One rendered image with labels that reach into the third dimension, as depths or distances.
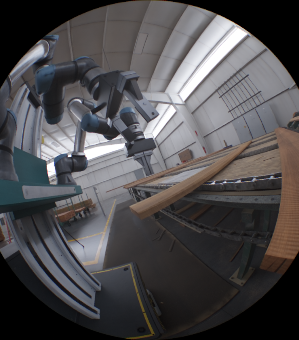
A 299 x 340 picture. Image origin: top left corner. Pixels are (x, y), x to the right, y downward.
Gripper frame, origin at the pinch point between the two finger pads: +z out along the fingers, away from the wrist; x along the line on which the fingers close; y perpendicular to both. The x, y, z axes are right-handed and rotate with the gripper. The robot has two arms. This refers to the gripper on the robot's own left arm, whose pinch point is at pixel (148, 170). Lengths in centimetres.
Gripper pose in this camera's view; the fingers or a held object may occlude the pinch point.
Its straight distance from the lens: 43.8
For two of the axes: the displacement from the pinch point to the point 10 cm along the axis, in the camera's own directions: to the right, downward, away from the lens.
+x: 8.6, -3.0, 4.2
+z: 3.5, 9.4, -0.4
